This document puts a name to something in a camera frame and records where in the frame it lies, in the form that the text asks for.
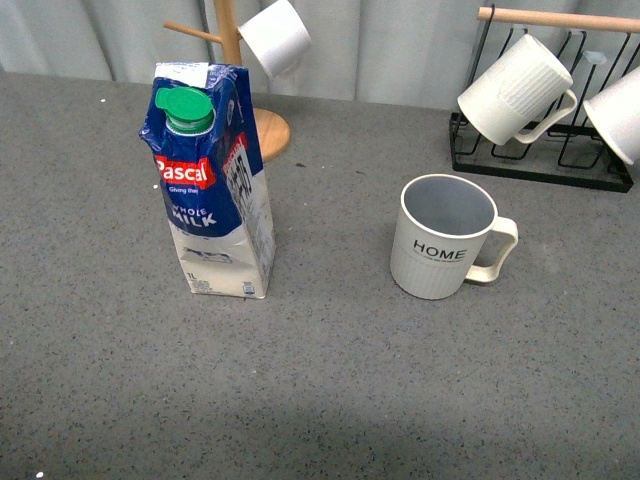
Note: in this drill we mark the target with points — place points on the white mug black handle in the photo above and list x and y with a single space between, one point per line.
614 113

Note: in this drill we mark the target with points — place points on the Pascal whole milk carton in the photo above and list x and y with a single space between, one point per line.
201 129

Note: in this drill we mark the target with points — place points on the grey curtain backdrop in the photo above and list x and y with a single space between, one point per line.
412 53

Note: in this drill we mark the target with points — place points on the white mug on tree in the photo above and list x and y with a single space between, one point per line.
277 37

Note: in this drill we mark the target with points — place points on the black wire mug rack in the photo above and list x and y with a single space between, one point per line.
571 152

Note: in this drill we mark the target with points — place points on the cream HOME mug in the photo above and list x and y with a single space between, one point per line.
443 222

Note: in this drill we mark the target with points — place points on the wooden mug tree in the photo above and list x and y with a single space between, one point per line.
274 132

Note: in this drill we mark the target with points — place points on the cream ribbed hanging mug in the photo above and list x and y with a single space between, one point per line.
525 92

